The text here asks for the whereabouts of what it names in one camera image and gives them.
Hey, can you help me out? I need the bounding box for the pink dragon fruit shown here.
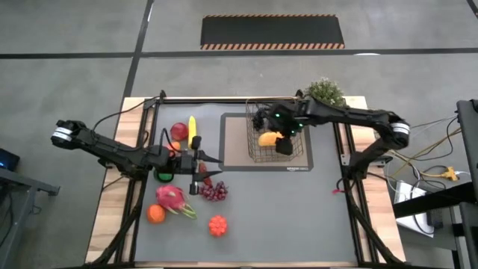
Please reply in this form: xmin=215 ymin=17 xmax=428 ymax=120
xmin=155 ymin=184 xmax=198 ymax=220

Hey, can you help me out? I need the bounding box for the black table frame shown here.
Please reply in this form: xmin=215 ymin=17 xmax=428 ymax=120
xmin=84 ymin=88 xmax=406 ymax=269

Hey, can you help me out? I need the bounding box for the green potted plant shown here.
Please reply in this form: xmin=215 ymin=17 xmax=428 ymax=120
xmin=304 ymin=77 xmax=348 ymax=109

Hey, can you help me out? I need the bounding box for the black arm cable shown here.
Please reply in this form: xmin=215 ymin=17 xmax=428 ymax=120
xmin=91 ymin=96 xmax=164 ymax=132

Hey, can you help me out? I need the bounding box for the grey side table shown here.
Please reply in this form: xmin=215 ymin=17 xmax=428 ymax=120
xmin=0 ymin=166 xmax=60 ymax=269

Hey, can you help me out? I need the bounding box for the green lime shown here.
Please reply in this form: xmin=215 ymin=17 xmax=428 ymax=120
xmin=153 ymin=168 xmax=175 ymax=184

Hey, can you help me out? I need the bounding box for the white sheet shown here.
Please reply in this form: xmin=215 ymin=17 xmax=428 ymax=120
xmin=395 ymin=214 xmax=436 ymax=238

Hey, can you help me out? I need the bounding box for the grey table mat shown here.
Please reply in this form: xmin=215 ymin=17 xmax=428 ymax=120
xmin=133 ymin=102 xmax=359 ymax=263

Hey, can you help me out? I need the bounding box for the brown baking mat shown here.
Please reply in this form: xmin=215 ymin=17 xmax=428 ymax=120
xmin=218 ymin=112 xmax=314 ymax=173

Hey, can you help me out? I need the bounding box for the blue lit device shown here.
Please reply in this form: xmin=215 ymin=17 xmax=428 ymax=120
xmin=0 ymin=147 xmax=22 ymax=173

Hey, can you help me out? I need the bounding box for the black wire basket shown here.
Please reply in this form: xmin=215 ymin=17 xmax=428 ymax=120
xmin=245 ymin=99 xmax=305 ymax=164

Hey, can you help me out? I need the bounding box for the small orange fruit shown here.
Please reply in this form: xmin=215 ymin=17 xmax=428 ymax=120
xmin=167 ymin=140 xmax=183 ymax=158

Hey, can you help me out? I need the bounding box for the yellow banana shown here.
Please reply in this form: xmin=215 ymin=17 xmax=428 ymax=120
xmin=187 ymin=114 xmax=198 ymax=149

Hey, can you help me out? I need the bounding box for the dark red pepper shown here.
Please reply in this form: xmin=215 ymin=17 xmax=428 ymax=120
xmin=197 ymin=161 xmax=214 ymax=187

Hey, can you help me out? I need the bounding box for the orange pumpkin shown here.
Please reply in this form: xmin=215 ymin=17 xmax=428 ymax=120
xmin=208 ymin=214 xmax=229 ymax=238

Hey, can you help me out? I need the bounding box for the black equipment stand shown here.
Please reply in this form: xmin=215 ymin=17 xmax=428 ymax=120
xmin=391 ymin=99 xmax=478 ymax=269

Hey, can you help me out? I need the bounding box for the black grape bunch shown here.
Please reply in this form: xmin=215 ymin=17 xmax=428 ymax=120
xmin=252 ymin=110 xmax=268 ymax=132

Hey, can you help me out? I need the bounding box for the black striped floor mat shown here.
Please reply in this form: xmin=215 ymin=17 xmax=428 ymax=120
xmin=199 ymin=13 xmax=346 ymax=51

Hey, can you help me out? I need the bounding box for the yellow power splitter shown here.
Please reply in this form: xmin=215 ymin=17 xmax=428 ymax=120
xmin=420 ymin=166 xmax=461 ymax=183

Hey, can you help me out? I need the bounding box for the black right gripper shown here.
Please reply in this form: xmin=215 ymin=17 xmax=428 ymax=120
xmin=261 ymin=102 xmax=306 ymax=157

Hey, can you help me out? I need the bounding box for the red grape bunch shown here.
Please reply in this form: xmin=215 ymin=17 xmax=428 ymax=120
xmin=198 ymin=180 xmax=229 ymax=202

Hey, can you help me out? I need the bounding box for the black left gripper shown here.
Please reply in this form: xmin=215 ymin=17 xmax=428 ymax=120
xmin=170 ymin=136 xmax=224 ymax=196

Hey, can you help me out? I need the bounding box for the red apple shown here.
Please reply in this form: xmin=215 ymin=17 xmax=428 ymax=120
xmin=170 ymin=122 xmax=189 ymax=142

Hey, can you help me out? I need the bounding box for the yellow orange mango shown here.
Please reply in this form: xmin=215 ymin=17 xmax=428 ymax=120
xmin=258 ymin=130 xmax=285 ymax=148

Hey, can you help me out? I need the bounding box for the round orange fruit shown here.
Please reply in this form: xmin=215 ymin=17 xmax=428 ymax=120
xmin=146 ymin=203 xmax=167 ymax=225

